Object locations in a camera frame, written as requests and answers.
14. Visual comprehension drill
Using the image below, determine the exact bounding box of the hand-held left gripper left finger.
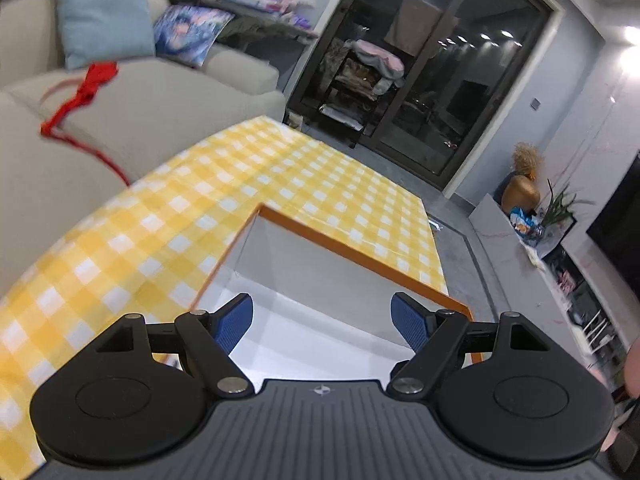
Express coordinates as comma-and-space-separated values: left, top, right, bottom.
95, 292, 256, 397

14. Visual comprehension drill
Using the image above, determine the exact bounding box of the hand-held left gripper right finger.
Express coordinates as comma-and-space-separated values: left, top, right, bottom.
387, 291, 551, 397

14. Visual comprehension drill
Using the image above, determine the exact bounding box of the orange cardboard box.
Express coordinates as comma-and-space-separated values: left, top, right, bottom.
150, 202, 485, 396

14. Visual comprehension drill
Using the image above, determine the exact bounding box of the yellow checked tablecloth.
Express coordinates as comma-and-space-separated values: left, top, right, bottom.
0, 116, 449, 480

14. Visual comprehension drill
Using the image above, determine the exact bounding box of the white television console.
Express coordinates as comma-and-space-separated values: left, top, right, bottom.
469, 193, 636, 386

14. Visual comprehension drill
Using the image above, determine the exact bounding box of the blue snack packet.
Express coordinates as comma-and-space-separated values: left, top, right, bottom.
509, 207, 546, 240

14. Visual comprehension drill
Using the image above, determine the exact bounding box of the gold vase with dried flowers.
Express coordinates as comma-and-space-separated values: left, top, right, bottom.
501, 142, 546, 215

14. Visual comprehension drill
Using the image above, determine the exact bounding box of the green potted plant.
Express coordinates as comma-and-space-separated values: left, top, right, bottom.
538, 178, 596, 241

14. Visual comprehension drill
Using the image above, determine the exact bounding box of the beige sofa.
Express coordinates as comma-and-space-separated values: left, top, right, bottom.
0, 0, 287, 292

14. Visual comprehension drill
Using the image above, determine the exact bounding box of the black television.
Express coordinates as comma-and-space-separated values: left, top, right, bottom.
586, 148, 640, 295

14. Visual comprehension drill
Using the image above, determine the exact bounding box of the rack with folded cloths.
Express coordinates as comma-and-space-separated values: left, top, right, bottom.
318, 38, 407, 150

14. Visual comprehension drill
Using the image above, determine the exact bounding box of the black framed glass door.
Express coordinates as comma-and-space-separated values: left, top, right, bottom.
283, 0, 559, 192

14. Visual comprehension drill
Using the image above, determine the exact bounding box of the red ribbon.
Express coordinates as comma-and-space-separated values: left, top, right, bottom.
40, 61, 132, 186

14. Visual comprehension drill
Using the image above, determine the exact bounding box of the printed picture cushion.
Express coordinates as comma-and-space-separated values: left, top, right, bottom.
152, 4, 236, 69

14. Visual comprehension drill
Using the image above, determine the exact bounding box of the light blue cushion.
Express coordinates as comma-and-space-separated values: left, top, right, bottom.
56, 0, 157, 71

